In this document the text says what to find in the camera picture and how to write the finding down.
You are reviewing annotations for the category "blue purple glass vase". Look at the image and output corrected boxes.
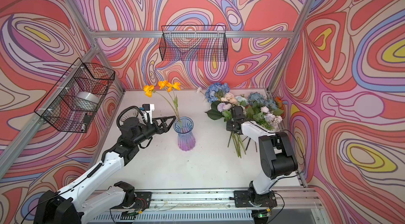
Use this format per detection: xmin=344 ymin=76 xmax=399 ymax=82
xmin=174 ymin=117 xmax=196 ymax=151

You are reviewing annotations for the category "white purple mixed bouquet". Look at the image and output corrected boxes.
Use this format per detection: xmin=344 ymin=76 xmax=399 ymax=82
xmin=206 ymin=90 xmax=246 ymax=158

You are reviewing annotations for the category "blue hydrangea flower stem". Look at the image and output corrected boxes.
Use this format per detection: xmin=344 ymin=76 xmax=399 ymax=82
xmin=205 ymin=82 xmax=230 ymax=103

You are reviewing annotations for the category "orange poppy flower stem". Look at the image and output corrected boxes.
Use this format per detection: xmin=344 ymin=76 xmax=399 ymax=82
xmin=143 ymin=80 xmax=181 ymax=121

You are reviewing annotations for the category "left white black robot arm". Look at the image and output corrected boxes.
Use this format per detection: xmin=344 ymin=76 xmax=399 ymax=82
xmin=33 ymin=116 xmax=176 ymax=224

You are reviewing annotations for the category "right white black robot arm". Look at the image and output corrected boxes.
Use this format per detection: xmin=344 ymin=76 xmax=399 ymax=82
xmin=226 ymin=106 xmax=298 ymax=196

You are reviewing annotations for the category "teal white bouquet right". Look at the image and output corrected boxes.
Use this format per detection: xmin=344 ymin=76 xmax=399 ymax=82
xmin=246 ymin=92 xmax=284 ymax=131

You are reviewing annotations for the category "small black device in basket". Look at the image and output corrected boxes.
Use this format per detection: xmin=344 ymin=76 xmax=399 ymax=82
xmin=82 ymin=113 xmax=91 ymax=126

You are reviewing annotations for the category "white tape roll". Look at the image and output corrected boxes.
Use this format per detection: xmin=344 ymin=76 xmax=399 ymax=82
xmin=74 ymin=91 xmax=100 ymax=107

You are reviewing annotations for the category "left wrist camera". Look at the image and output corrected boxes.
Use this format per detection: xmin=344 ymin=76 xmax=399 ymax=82
xmin=141 ymin=104 xmax=155 ymax=124

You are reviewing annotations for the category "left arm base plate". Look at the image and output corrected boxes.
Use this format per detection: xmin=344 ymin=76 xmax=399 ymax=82
xmin=111 ymin=191 xmax=152 ymax=210

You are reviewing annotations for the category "black wire basket left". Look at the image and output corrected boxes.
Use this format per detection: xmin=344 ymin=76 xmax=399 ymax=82
xmin=34 ymin=59 xmax=116 ymax=133

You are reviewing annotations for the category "black wire basket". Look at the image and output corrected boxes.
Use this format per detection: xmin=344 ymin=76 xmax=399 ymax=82
xmin=34 ymin=59 xmax=116 ymax=133
xmin=159 ymin=24 xmax=228 ymax=62

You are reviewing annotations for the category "black wire basket back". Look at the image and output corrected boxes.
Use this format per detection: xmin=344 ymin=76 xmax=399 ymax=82
xmin=159 ymin=24 xmax=228 ymax=62

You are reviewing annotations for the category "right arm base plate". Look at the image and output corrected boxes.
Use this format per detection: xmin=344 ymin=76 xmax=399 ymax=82
xmin=233 ymin=188 xmax=277 ymax=209

